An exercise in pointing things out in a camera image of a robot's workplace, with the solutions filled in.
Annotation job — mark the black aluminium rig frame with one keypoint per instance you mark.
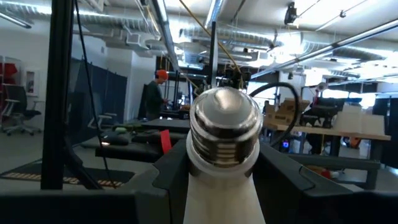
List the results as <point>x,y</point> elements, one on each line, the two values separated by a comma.
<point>57,93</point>

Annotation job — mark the wooden workbench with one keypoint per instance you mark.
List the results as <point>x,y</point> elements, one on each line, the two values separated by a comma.
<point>326,130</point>

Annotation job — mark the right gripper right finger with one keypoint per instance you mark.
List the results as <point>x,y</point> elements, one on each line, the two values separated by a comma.
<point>311,208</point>

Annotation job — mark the person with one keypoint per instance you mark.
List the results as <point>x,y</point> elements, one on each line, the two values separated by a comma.
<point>154,96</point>

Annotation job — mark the red tag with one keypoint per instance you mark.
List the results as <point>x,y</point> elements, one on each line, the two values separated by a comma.
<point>165,141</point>

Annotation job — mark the black office chair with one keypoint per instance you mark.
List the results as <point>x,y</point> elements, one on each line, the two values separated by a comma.
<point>18,109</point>

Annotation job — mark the white boxes stack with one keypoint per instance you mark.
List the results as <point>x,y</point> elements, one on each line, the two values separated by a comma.
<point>357,121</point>

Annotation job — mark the cardboard box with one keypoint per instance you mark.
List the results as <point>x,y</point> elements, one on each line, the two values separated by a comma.
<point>286,112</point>

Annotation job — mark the black ceiling camera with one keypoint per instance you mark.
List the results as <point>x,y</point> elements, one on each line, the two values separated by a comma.
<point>290,14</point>

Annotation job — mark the dark blue partition screen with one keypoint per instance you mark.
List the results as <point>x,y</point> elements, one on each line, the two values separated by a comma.
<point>105,93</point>

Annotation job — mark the thin black pole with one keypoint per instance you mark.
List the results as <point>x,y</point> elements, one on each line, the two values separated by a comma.
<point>213,56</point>

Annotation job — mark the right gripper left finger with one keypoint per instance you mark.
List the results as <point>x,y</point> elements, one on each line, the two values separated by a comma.
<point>93,208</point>

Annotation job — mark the black low table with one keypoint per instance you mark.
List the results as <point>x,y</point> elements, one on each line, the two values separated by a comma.
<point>136,149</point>

